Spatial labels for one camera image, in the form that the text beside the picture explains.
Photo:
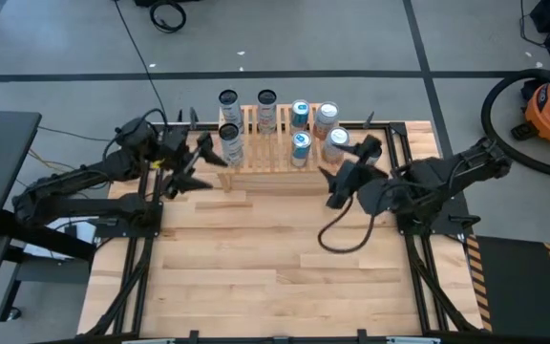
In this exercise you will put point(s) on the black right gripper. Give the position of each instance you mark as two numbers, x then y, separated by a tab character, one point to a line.
356	184

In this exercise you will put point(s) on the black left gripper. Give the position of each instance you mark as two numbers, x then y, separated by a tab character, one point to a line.
184	165

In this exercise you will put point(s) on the peach can silver top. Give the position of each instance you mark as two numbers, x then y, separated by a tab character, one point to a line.
334	145
325	117

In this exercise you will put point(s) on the white blue Celsius can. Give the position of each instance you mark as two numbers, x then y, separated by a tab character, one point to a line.
231	145

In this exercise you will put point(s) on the blue silver Red Bull can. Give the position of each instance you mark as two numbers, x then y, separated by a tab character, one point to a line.
300	114
301	148

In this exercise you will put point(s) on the white Celsius Arctic Vibe can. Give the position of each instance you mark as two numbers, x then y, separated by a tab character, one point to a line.
230	107

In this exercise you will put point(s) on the white Celsius Peach Vibe can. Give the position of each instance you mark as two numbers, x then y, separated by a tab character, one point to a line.
267	114

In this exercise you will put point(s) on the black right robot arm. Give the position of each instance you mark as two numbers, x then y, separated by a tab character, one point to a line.
447	174

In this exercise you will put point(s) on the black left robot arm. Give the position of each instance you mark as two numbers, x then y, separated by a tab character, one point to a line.
89	174

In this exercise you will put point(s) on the wooden slatted shelf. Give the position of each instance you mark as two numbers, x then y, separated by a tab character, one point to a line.
280	184

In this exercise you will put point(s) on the black hazard-striped floor mat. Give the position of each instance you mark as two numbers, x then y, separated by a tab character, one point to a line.
514	286

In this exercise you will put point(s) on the desk caster wheel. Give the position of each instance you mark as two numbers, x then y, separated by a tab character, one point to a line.
14	314

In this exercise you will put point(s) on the black aluminium frame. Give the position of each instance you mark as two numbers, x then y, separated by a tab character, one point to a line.
411	286

